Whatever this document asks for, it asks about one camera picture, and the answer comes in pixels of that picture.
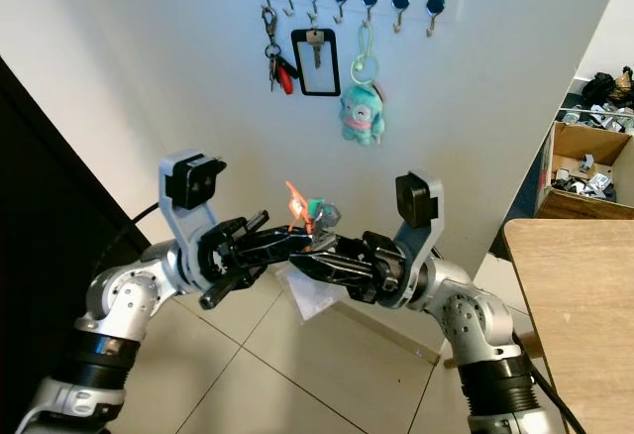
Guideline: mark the dark brown door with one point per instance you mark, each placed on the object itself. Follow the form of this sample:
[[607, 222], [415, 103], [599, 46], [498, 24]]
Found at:
[[40, 285]]

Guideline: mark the key bunch with red fob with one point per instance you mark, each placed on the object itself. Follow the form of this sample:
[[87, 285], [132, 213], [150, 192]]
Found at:
[[283, 78]]

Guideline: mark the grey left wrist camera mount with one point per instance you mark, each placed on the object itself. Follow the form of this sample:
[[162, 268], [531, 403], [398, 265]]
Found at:
[[180, 221]]

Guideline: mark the wooden table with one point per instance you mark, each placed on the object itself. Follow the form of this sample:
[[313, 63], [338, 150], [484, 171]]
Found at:
[[580, 305]]

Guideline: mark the black rectangular frame key tag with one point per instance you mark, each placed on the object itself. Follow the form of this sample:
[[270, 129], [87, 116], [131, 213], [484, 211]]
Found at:
[[295, 62]]

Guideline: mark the wooden table leg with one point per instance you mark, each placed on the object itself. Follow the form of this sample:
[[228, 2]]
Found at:
[[456, 359]]

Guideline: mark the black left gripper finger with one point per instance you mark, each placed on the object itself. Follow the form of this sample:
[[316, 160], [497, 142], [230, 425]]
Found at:
[[292, 235], [292, 250]]

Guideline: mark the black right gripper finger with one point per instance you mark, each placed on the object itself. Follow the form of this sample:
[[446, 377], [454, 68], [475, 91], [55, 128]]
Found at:
[[347, 275], [352, 246]]

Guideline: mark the silver key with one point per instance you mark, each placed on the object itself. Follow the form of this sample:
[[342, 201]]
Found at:
[[315, 42]]

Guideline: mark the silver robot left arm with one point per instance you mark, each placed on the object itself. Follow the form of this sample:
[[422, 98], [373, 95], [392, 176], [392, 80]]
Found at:
[[104, 305]]

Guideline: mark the cardboard box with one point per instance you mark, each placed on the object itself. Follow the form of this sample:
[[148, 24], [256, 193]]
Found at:
[[589, 142]]

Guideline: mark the silver metal parts heap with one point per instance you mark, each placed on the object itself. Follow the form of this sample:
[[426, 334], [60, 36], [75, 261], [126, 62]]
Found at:
[[599, 117]]

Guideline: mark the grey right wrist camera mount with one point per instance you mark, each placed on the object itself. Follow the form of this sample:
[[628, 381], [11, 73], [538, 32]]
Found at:
[[434, 211]]

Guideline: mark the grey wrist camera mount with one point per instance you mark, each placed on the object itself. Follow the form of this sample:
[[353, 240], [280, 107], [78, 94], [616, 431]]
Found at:
[[180, 221], [434, 211]]

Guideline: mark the clear key pouch orange tag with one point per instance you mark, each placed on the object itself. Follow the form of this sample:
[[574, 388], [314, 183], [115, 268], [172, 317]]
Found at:
[[305, 300]]

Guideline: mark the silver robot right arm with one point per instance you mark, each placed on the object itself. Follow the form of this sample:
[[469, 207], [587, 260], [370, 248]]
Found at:
[[466, 320]]

